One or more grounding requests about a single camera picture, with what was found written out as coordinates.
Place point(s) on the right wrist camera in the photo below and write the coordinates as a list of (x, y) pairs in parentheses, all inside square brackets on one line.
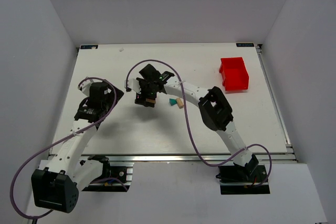
[(132, 85)]

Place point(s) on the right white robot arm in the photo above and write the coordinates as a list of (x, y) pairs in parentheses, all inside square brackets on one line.
[(215, 110)]

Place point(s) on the natural wooden arch block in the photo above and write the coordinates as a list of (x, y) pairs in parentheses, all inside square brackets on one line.
[(179, 103)]

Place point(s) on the blue label sticker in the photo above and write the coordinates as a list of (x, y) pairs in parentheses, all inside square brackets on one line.
[(245, 44), (86, 47)]

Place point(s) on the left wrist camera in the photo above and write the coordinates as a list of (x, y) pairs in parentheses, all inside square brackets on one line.
[(84, 86)]

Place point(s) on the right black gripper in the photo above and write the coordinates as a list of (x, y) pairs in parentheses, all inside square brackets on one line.
[(145, 97)]

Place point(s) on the aluminium table frame rail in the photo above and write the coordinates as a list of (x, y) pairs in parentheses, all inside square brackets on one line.
[(281, 158)]

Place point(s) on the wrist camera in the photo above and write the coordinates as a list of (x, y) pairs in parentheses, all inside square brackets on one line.
[(132, 85), (84, 86)]

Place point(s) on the blue label sticker left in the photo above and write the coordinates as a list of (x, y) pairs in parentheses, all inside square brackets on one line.
[(86, 47)]

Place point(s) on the red plastic bin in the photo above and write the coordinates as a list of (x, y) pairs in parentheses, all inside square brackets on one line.
[(234, 74)]

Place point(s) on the blue label sticker right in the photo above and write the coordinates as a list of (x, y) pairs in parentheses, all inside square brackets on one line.
[(245, 44)]

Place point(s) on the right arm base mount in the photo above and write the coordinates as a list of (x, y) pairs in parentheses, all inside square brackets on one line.
[(233, 183)]

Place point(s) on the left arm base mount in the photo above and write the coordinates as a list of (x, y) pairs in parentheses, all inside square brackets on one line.
[(119, 180)]

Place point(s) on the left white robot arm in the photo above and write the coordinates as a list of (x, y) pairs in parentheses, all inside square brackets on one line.
[(57, 186)]

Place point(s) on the small natural wooden block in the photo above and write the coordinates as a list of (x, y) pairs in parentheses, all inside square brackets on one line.
[(150, 101)]

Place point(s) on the teal wooden triangle block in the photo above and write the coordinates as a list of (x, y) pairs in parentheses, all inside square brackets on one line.
[(172, 102)]

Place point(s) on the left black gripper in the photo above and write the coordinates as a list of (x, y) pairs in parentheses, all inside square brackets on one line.
[(111, 98)]

